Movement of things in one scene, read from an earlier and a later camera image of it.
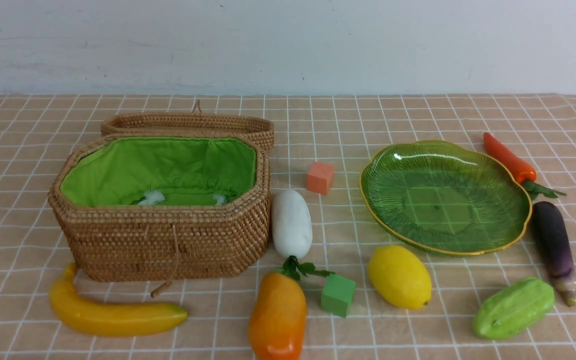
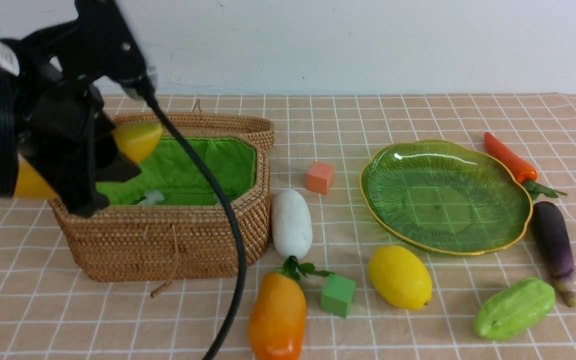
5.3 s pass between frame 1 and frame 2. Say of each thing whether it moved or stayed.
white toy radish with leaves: stayed
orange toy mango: stayed
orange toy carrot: stayed
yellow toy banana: moved
